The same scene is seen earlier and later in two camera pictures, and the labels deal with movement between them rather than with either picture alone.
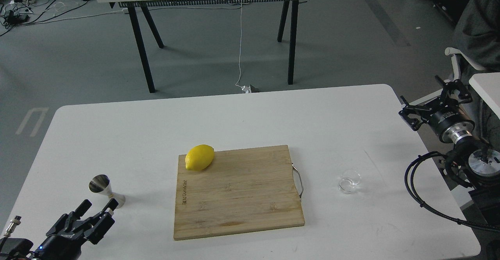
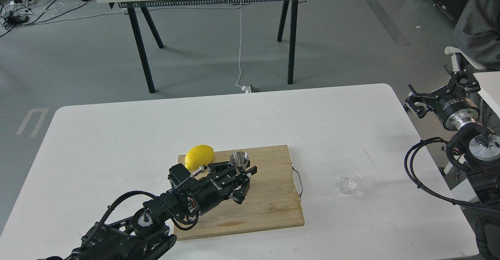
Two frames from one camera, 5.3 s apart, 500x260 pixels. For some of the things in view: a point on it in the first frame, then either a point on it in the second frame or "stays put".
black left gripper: (65, 239) to (206, 191)
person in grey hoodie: (477, 36) stays put
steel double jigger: (100, 184) to (239, 159)
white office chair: (455, 53) stays put
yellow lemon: (199, 157) stays put
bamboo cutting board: (241, 191) stays put
